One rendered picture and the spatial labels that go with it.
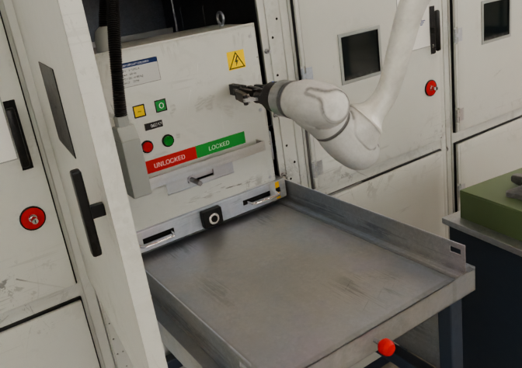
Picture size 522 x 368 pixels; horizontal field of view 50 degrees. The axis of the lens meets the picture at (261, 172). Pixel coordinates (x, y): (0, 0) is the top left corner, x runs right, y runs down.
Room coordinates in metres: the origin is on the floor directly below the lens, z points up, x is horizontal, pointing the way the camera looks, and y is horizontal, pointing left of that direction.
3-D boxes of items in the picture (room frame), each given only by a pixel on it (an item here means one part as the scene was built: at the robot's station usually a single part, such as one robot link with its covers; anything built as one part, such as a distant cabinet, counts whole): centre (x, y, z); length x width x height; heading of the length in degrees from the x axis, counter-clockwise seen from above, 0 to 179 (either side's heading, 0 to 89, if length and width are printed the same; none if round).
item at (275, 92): (1.34, -0.09, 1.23); 0.09 x 0.06 x 0.09; 121
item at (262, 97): (1.40, -0.05, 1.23); 0.09 x 0.08 x 0.07; 31
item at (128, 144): (1.32, 0.31, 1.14); 0.08 x 0.05 x 0.17; 31
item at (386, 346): (0.91, -0.18, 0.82); 0.04 x 0.03 x 0.03; 31
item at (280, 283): (1.22, 0.00, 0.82); 0.68 x 0.62 x 0.06; 31
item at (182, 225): (1.50, 0.17, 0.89); 0.54 x 0.05 x 0.06; 121
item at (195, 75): (1.49, 0.17, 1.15); 0.48 x 0.01 x 0.48; 121
